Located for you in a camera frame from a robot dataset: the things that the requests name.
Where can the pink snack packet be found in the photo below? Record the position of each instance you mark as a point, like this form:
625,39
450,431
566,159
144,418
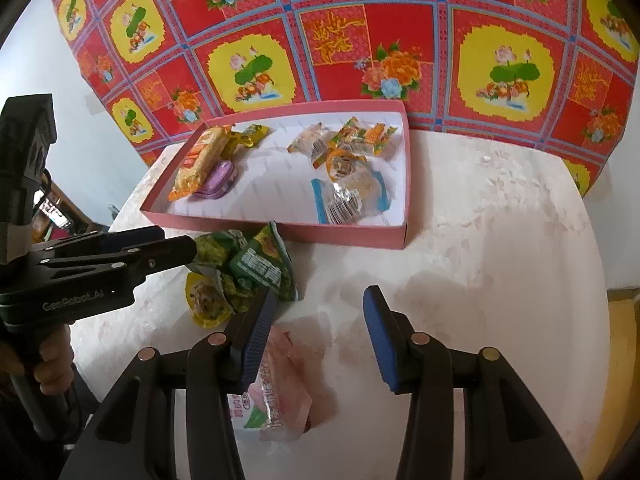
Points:
280,390

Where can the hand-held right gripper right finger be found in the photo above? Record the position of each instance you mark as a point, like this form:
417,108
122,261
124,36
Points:
380,340

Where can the wooden shelf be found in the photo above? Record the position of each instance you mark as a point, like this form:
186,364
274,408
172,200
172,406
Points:
60,210

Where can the orange clear snack packet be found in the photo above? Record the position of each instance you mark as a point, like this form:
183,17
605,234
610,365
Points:
367,135

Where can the purple snack container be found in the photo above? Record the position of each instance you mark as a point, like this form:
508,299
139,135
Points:
217,180

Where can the dark green snack packet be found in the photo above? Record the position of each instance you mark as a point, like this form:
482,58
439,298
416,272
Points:
260,265

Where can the orange jelly cup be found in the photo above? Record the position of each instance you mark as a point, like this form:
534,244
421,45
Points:
340,162

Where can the long orange snack packet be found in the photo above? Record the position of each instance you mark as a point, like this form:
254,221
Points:
200,160

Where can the pink cardboard box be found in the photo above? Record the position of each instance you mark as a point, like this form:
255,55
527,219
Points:
280,195

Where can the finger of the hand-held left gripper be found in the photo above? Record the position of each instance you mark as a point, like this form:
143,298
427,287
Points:
175,252
135,237

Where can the blue edged clear snack packet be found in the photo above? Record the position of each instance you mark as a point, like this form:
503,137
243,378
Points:
350,200

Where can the red floral printed cloth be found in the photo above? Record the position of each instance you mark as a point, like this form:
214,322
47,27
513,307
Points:
435,60

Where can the yellow green bean snack packet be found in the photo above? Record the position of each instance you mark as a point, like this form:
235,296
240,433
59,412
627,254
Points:
207,302

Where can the light green patterned snack packet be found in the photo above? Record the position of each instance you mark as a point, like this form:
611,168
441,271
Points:
215,247

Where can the person's left hand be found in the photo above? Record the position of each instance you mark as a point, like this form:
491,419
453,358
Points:
55,365

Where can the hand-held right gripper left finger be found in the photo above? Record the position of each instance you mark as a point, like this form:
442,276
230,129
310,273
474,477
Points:
257,340

